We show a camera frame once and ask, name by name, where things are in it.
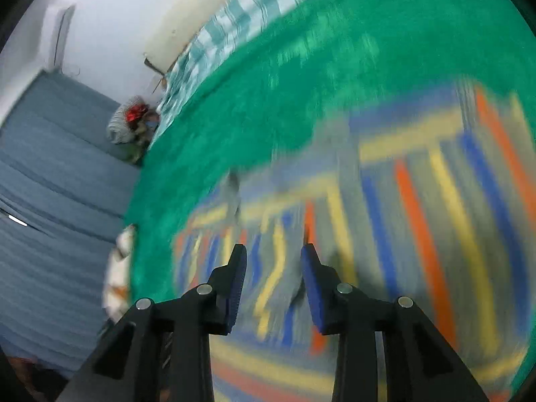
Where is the green floral blanket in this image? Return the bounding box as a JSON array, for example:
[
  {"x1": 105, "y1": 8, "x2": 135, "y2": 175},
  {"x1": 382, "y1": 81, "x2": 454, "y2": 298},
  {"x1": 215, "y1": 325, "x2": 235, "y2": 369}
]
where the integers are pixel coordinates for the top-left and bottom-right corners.
[{"x1": 126, "y1": 0, "x2": 536, "y2": 302}]

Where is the blue-grey curtain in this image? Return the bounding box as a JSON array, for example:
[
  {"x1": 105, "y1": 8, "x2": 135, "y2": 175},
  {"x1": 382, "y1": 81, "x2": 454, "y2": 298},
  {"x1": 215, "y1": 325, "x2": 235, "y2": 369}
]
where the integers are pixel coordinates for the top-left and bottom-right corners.
[{"x1": 0, "y1": 69, "x2": 143, "y2": 369}]

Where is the patterned cream pillow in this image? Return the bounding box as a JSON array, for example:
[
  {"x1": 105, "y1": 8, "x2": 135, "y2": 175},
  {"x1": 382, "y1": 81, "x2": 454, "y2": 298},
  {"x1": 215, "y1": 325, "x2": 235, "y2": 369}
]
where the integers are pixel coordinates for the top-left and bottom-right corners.
[{"x1": 103, "y1": 224, "x2": 138, "y2": 315}]

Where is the cream padded headboard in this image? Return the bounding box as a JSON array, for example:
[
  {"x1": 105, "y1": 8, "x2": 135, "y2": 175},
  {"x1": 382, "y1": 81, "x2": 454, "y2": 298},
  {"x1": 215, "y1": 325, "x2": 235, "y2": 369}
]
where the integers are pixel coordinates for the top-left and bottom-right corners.
[{"x1": 144, "y1": 0, "x2": 269, "y2": 72}]

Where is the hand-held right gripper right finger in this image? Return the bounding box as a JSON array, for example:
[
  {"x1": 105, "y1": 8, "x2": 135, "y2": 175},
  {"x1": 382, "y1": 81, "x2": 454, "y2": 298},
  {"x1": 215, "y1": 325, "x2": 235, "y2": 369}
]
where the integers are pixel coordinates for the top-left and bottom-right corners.
[{"x1": 300, "y1": 244, "x2": 490, "y2": 402}]

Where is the grey knitted cloth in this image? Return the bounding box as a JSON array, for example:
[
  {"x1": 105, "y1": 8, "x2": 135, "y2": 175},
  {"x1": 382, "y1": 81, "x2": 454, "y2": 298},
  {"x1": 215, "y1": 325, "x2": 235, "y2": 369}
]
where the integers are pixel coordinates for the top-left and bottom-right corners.
[{"x1": 107, "y1": 96, "x2": 147, "y2": 144}]

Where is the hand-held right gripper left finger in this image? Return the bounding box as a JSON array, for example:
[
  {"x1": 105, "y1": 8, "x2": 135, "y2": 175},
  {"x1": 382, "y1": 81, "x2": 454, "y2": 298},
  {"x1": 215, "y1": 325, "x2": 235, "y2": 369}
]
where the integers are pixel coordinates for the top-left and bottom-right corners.
[{"x1": 56, "y1": 244, "x2": 248, "y2": 402}]

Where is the pile of dark clothes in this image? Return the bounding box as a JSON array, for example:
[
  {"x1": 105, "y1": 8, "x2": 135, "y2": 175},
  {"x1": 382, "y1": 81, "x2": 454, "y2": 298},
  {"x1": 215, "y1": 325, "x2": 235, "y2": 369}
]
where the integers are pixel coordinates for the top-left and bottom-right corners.
[{"x1": 126, "y1": 123, "x2": 155, "y2": 165}]

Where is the green plaid bed sheet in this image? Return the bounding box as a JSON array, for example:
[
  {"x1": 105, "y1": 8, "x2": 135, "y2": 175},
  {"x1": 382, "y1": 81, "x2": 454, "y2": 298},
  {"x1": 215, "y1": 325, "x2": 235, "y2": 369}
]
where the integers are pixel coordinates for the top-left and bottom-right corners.
[{"x1": 148, "y1": 0, "x2": 340, "y2": 143}]

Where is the striped knit sweater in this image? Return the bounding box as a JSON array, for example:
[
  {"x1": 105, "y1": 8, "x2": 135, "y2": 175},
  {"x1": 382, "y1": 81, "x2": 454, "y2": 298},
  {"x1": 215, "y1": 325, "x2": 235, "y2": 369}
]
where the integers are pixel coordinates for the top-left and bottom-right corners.
[{"x1": 172, "y1": 79, "x2": 532, "y2": 402}]

